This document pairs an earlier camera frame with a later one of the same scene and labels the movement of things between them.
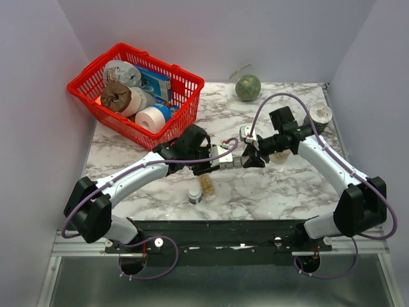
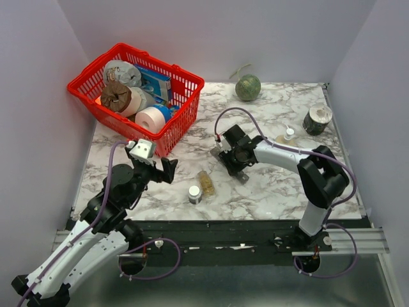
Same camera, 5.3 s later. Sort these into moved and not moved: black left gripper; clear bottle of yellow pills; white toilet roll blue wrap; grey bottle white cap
Moved: black left gripper
Not moved: white toilet roll blue wrap; clear bottle of yellow pills; grey bottle white cap
